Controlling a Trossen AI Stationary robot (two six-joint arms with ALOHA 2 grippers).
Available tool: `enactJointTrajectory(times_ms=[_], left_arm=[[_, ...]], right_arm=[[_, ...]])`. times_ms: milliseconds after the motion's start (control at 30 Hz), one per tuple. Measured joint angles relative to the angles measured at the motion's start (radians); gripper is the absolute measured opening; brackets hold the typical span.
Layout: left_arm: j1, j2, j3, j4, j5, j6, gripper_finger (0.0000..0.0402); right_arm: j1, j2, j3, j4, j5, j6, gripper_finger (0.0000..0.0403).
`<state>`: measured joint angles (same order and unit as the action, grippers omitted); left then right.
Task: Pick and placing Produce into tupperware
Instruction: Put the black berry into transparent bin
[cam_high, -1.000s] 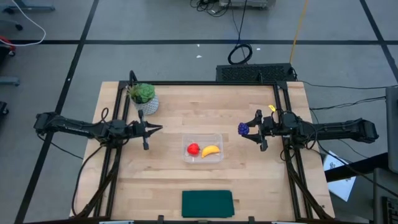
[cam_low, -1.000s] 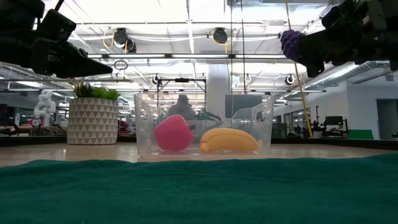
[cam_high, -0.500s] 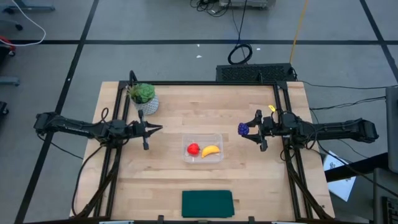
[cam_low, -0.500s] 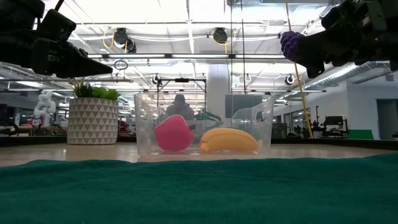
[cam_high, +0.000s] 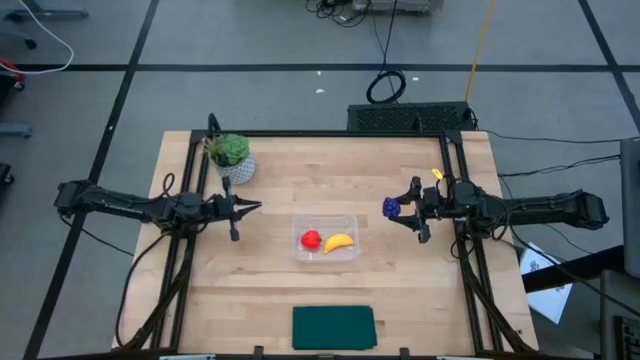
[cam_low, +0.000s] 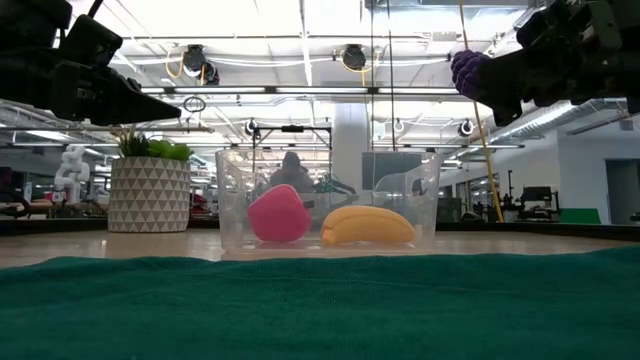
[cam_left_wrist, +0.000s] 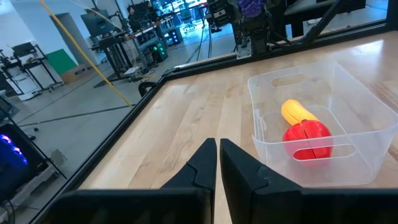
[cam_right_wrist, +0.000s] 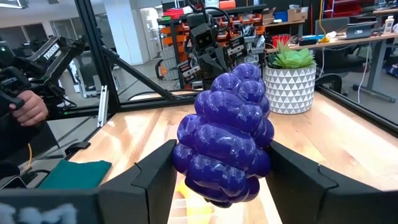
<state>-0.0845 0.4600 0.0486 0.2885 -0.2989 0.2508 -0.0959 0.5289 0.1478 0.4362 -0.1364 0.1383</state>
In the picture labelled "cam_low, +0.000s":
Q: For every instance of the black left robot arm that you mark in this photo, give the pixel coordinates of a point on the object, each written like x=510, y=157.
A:
x=25, y=50

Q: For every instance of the black monitor screen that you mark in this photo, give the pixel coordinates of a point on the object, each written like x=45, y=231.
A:
x=390, y=170

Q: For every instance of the yellow toy banana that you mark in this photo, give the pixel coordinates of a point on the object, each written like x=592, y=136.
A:
x=367, y=227

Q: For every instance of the red toy fruit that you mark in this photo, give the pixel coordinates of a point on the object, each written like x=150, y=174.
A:
x=279, y=215

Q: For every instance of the silver air duct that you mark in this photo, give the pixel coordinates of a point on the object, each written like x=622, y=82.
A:
x=545, y=120

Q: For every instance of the white robot figure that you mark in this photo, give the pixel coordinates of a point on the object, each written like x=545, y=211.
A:
x=72, y=170

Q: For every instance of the succulent in triangle-patterned pot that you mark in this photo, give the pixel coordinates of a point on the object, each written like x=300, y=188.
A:
x=149, y=195

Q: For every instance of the long ceiling light bar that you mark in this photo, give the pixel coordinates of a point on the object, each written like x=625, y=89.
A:
x=320, y=90

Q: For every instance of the green board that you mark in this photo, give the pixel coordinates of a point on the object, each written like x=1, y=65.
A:
x=580, y=216

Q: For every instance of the dark green cloth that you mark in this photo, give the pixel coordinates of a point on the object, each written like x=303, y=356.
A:
x=320, y=310

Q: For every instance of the black gantry frame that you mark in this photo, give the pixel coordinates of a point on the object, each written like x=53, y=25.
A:
x=292, y=128

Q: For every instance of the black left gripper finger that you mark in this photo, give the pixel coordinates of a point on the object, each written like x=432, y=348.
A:
x=145, y=118
x=147, y=102

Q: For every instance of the purple toy grapes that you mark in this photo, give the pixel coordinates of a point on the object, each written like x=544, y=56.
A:
x=465, y=72

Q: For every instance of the clear plastic tupperware container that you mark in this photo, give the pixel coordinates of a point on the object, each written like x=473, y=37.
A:
x=232, y=200

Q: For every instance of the black machine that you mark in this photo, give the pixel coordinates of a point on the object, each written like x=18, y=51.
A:
x=537, y=194

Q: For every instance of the black metal table frame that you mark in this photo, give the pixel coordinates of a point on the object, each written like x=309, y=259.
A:
x=550, y=230

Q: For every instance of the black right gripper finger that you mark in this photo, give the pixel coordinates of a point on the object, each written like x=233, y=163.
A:
x=507, y=112
x=520, y=75

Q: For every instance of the person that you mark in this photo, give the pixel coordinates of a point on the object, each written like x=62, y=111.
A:
x=292, y=172

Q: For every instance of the white building column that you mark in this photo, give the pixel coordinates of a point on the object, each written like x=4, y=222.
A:
x=350, y=140

